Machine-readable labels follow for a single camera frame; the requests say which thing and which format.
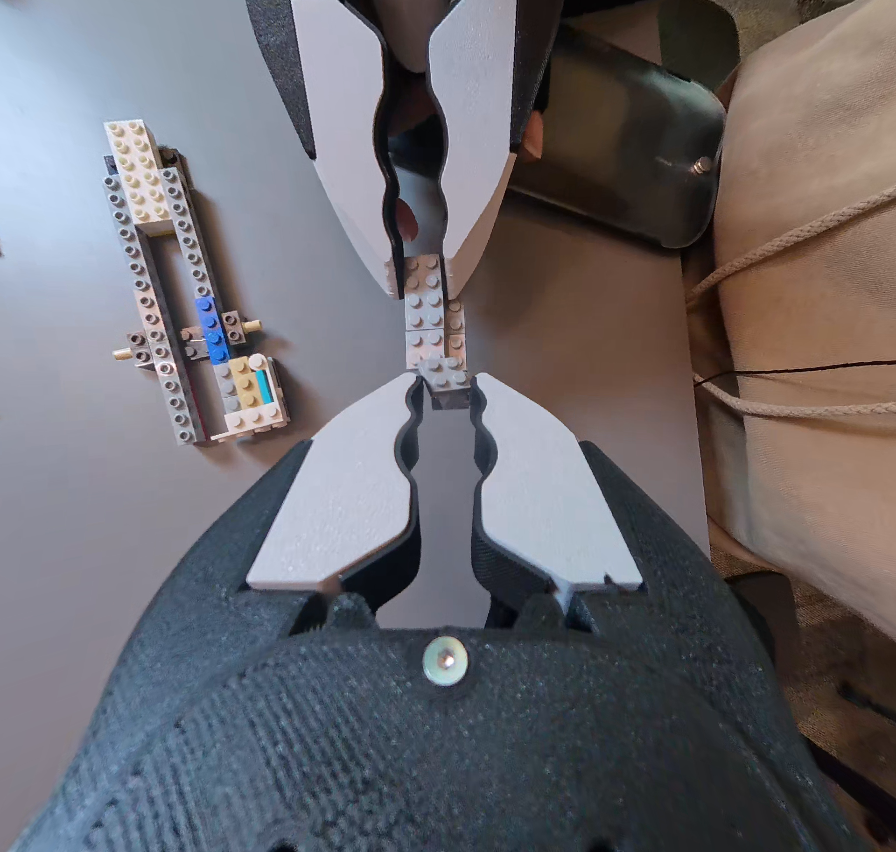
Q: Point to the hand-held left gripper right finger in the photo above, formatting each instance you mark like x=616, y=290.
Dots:
x=553, y=502

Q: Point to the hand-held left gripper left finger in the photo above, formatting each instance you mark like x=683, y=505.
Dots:
x=336, y=502

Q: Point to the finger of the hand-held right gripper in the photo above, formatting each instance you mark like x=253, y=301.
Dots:
x=343, y=117
x=483, y=110

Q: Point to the dark grey lego brick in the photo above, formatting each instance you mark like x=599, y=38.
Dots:
x=444, y=383

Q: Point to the grey lego plate assembly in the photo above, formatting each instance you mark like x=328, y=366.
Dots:
x=427, y=306

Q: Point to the lego vehicle chassis build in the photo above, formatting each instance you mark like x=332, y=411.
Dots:
x=150, y=187

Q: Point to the person's right hand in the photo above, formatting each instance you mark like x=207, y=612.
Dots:
x=533, y=134

